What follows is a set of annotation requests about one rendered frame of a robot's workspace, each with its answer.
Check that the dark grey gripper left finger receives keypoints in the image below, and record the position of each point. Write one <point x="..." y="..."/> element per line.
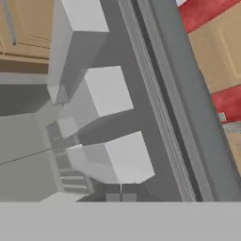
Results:
<point x="112" y="190"/>

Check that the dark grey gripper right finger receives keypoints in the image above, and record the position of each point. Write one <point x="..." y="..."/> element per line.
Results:
<point x="129" y="190"/>

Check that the grey fridge body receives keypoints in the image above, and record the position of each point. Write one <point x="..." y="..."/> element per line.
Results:
<point x="25" y="157"/>

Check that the large white fridge door bin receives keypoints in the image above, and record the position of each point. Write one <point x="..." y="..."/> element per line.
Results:
<point x="80" y="47"/>

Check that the beige cupboard door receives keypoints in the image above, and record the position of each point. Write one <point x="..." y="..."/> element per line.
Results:
<point x="31" y="28"/>
<point x="216" y="53"/>
<point x="234" y="150"/>

